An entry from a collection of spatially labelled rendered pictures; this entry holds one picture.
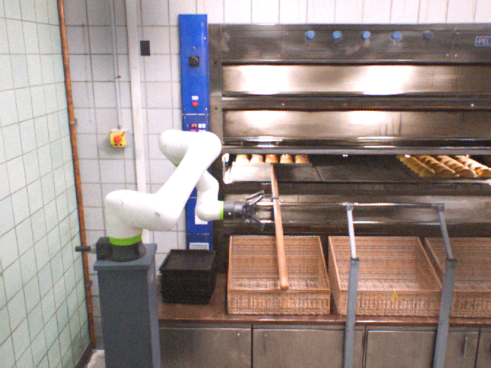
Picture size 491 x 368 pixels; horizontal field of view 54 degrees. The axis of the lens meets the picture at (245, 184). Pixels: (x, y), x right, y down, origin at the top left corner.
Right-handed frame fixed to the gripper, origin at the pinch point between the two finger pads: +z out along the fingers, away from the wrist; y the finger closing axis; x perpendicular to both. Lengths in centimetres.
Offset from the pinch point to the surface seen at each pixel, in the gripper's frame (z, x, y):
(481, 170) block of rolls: 132, -75, -3
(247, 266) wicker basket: -16, -47, 52
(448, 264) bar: 86, 4, 26
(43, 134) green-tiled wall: -121, -18, -34
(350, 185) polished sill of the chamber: 46, -56, 2
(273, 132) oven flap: 0, -55, -30
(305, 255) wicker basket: 20, -50, 46
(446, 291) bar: 86, 4, 41
